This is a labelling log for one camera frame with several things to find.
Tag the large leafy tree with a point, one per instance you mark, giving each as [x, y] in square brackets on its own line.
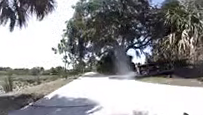
[111, 26]

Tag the dark bench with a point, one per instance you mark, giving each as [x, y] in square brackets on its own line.
[150, 69]

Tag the pale concrete path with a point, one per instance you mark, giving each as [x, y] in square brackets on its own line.
[135, 98]

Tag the distant tree line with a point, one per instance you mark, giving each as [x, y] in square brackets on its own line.
[26, 70]

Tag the dry grass verge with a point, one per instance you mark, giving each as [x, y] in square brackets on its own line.
[177, 81]
[28, 94]

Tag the marsh field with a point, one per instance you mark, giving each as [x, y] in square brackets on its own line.
[20, 82]

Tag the group of palm trees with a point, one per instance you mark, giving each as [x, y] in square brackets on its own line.
[188, 32]

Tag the hanging palm fronds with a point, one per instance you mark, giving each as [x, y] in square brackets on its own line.
[17, 9]

